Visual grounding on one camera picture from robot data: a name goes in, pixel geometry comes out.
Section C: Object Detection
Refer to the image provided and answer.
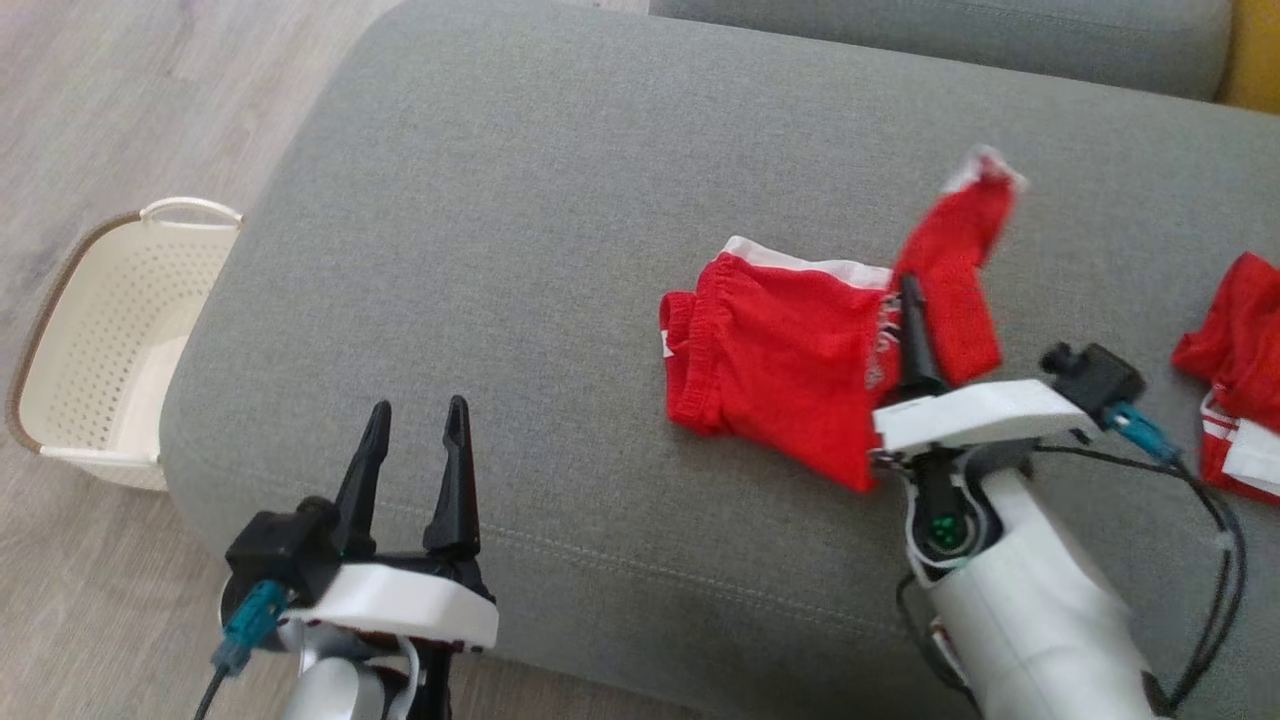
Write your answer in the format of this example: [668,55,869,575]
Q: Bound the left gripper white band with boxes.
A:
[289,394,500,657]

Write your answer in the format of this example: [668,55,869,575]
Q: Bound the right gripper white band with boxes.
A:
[871,274,1102,459]

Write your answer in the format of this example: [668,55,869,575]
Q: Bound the red shorts white stripe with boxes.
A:
[659,144,1028,494]

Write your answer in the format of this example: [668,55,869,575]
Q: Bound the red basketball jersey white sleeves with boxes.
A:
[1171,251,1280,502]

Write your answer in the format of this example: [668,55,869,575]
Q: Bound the grey fabric sofa seat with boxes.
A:
[158,0,1280,720]

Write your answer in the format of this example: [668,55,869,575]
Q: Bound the grey sofa back cushion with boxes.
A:
[648,0,1234,102]

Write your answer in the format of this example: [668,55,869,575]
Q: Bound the cream perforated laundry basket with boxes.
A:
[5,196,245,492]

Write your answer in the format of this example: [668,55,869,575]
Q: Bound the yellow cushion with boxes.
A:
[1217,0,1280,114]

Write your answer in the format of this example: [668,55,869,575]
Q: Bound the left black cable blue plug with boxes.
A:
[193,579,292,720]

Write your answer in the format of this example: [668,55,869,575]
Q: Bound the black cable blue plug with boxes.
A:
[193,579,292,720]
[1028,400,1250,717]

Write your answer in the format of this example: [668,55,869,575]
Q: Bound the right black cable blue plug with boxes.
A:
[1028,400,1250,717]

